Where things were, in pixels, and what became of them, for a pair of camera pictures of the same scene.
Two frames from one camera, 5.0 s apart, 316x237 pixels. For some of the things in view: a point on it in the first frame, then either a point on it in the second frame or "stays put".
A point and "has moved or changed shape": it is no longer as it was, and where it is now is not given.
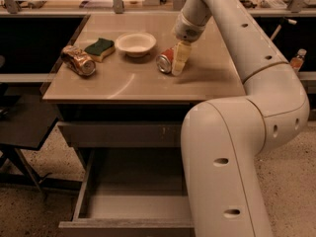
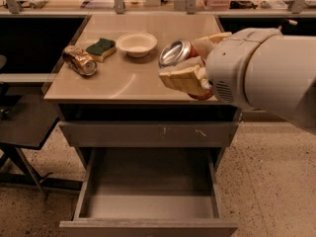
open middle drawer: [132, 193] stays put
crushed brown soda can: [78, 59] stays put
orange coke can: [164, 60] has moved or changed shape
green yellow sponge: [101, 49] stays put
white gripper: [186, 31] to [227, 61]
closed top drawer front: [121, 133] stays put
